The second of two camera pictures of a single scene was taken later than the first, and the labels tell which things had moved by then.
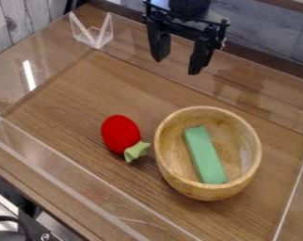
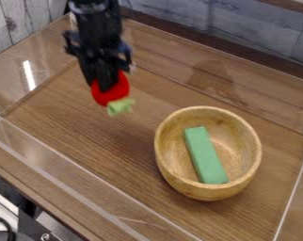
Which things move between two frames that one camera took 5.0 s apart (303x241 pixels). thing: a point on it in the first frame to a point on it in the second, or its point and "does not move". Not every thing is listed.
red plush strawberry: [121, 136] to [117, 98]
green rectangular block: [206, 156] does not move
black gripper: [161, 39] to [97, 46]
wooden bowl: [209, 148] does not move
